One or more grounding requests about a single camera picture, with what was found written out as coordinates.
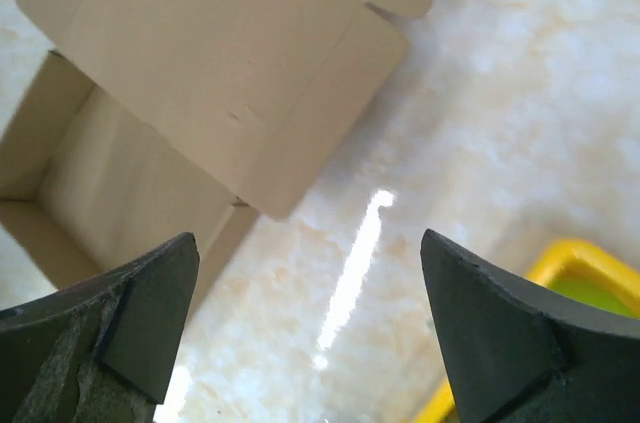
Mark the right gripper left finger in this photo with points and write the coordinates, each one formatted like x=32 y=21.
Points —
x=102 y=350

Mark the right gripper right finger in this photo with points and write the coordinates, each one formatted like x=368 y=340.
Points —
x=517 y=352

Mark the green lime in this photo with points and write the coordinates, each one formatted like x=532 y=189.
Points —
x=586 y=292

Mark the yellow plastic tray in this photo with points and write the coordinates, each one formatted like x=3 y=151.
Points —
x=582 y=258

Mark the brown cardboard box sheet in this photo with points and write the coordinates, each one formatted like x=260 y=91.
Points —
x=150 y=118

